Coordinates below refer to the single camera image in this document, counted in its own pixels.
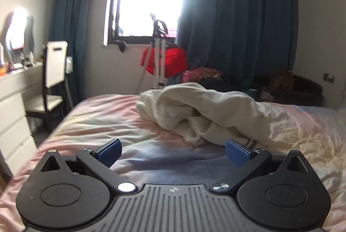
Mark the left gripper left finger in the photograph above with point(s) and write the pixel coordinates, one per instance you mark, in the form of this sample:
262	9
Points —
97	163

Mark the teal left curtain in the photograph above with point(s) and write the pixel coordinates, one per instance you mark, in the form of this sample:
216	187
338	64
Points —
69	23

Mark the pastel rainbow duvet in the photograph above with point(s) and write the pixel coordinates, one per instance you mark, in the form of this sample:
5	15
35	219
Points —
152	154

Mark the red bag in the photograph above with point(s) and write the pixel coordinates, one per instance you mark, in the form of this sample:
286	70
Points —
175	61

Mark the white dining chair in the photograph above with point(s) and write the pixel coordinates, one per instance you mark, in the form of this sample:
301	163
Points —
44	105

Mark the white zip-up sweatshirt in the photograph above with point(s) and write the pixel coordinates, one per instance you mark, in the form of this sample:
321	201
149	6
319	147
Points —
199	115

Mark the vanity mirror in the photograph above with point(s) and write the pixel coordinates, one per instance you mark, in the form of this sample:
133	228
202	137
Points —
20	31

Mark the white dresser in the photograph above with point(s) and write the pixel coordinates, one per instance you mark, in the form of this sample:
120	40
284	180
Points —
17	143

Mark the teal curtain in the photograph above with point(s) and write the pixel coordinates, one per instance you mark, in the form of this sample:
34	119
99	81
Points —
243	38
69	23

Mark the teal right curtain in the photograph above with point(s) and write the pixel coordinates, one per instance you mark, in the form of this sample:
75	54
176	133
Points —
243	38

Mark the wall power socket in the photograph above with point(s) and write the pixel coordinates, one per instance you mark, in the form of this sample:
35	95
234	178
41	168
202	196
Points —
329	78

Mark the silver tripod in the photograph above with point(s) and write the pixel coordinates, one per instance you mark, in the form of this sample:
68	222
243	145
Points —
158	47

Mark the pile of clothes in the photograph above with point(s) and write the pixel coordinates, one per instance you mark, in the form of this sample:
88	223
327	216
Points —
212	79

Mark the brown cardboard box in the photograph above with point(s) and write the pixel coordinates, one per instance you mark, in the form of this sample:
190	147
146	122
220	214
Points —
281	80

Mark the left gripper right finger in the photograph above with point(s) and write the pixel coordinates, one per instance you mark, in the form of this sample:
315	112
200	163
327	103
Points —
249	164

